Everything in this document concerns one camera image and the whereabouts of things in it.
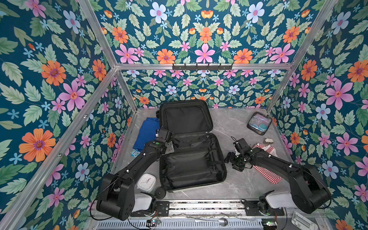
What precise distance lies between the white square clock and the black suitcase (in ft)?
0.13

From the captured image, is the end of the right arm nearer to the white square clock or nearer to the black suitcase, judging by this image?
the black suitcase

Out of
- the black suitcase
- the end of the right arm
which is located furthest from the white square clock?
the end of the right arm

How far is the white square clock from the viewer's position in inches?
30.9

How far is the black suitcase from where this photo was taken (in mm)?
799
